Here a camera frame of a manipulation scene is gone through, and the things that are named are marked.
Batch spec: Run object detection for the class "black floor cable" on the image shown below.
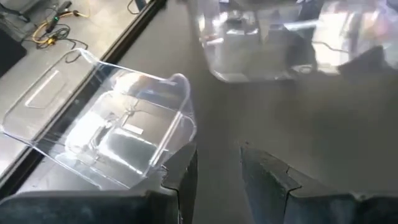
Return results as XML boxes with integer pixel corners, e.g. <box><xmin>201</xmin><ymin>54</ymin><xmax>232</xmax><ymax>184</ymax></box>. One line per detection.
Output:
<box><xmin>35</xmin><ymin>24</ymin><xmax>90</xmax><ymax>65</ymax></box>

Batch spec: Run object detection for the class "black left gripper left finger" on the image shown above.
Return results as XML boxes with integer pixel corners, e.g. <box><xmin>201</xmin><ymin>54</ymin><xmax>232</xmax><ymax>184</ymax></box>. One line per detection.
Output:
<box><xmin>0</xmin><ymin>141</ymin><xmax>198</xmax><ymax>224</ymax></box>

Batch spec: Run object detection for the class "black flat box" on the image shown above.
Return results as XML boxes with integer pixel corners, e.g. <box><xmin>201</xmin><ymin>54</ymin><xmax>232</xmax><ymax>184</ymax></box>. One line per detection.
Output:
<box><xmin>0</xmin><ymin>29</ymin><xmax>27</xmax><ymax>77</ymax></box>

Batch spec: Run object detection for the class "yellow cable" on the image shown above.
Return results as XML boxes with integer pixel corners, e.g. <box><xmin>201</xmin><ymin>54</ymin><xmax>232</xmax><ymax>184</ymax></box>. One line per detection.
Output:
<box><xmin>30</xmin><ymin>9</ymin><xmax>91</xmax><ymax>45</ymax></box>

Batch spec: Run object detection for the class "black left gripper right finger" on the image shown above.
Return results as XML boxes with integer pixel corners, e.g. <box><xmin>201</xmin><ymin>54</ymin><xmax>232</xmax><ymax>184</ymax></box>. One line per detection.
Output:
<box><xmin>240</xmin><ymin>144</ymin><xmax>398</xmax><ymax>224</ymax></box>

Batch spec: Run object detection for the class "black power adapter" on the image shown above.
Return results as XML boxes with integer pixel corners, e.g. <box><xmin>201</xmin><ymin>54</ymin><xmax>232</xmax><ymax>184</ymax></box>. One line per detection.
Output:
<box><xmin>45</xmin><ymin>1</ymin><xmax>73</xmax><ymax>34</ymax></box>

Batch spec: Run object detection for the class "clear plastic bin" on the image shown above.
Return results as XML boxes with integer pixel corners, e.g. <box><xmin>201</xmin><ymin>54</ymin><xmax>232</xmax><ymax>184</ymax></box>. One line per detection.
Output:
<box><xmin>195</xmin><ymin>0</ymin><xmax>398</xmax><ymax>84</ymax></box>
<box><xmin>0</xmin><ymin>47</ymin><xmax>198</xmax><ymax>190</ymax></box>

